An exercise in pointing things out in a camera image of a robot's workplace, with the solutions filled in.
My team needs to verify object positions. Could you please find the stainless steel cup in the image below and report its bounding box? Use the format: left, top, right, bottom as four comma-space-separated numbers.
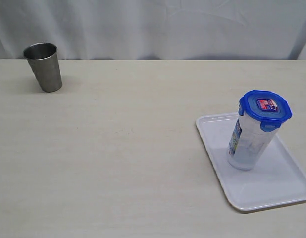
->
23, 42, 62, 93

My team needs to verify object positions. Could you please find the clear plastic tall container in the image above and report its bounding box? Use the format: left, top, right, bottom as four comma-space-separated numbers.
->
228, 114, 280, 170

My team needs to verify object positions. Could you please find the white rectangular tray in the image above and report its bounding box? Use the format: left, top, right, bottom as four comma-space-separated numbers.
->
196, 113, 306, 212

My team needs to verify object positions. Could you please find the blue container lid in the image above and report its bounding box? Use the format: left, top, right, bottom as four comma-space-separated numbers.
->
239, 90, 292, 133

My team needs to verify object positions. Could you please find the white backdrop curtain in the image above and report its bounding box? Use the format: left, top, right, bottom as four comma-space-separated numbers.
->
0, 0, 306, 60

